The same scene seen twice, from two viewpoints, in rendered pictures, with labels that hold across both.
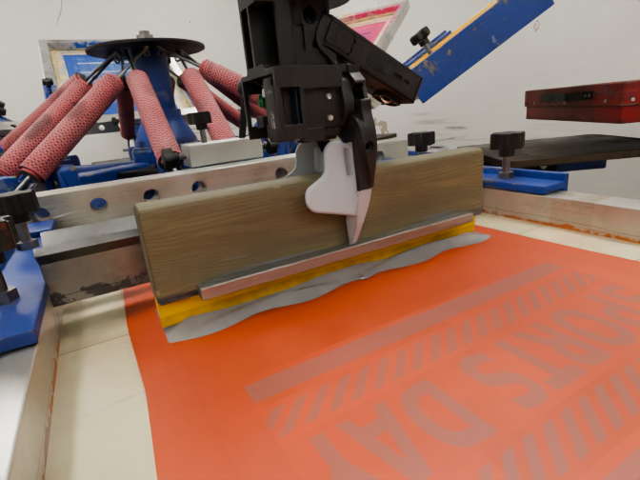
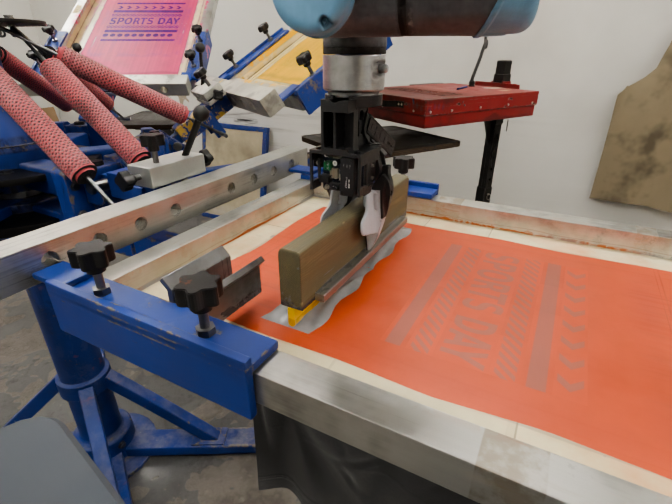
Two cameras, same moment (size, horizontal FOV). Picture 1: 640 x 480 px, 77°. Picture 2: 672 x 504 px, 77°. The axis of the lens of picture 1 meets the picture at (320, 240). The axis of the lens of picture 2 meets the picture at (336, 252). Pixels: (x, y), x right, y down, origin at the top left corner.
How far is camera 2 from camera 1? 36 cm
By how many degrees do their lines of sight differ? 32
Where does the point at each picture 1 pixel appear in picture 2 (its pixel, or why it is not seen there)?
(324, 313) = (375, 295)
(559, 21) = not seen: hidden behind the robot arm
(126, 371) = (307, 354)
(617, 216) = (472, 212)
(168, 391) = (349, 355)
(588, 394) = (513, 304)
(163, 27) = not seen: outside the picture
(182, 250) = (312, 273)
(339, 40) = (372, 128)
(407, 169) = not seen: hidden behind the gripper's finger
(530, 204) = (423, 204)
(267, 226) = (339, 248)
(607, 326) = (500, 274)
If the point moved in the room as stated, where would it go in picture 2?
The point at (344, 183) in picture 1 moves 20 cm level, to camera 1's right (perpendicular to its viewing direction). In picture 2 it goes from (373, 214) to (471, 189)
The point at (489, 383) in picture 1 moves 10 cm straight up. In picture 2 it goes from (480, 309) to (493, 238)
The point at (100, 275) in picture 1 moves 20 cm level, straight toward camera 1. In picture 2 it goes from (230, 301) to (397, 351)
